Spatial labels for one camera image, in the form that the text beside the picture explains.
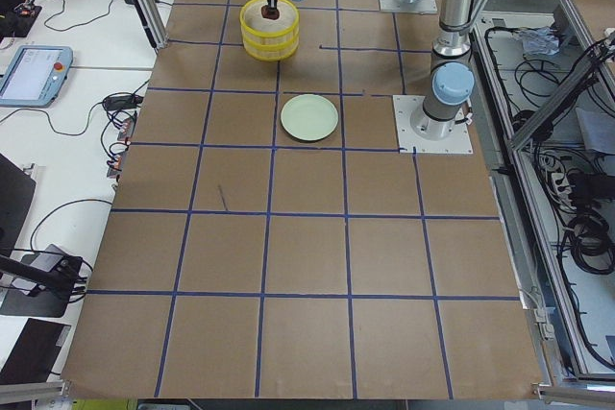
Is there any black power brick left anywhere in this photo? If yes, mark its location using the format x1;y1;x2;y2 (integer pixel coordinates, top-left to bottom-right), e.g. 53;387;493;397
103;94;143;111

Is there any left side teach pendant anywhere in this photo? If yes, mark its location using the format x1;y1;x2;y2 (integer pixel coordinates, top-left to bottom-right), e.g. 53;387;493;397
1;45;73;109

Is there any white top steamer cloth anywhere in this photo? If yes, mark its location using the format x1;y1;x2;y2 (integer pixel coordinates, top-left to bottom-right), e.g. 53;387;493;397
243;0;296;33

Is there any light green plate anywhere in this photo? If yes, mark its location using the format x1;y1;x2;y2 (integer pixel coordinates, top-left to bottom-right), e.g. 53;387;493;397
281;94;339;142

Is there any yellow steamer layer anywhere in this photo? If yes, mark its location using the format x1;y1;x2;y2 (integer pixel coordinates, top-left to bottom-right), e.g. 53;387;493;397
239;0;299;44
243;38;299;61

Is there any crumpled white cloth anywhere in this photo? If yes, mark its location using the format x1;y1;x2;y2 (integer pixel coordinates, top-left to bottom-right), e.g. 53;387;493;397
517;27;560;56

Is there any yellow top steamer layer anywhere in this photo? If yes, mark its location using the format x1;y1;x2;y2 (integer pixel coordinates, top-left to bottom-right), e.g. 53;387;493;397
239;0;299;44

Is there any black camera stand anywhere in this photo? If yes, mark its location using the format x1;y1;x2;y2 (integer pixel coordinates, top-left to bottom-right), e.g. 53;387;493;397
1;245;86;318

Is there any brown bun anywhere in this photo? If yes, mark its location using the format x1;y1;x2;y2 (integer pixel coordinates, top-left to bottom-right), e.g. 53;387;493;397
260;5;280;20

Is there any yellow bottom steamer layer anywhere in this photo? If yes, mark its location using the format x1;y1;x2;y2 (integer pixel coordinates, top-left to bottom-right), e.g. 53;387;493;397
243;38;299;61

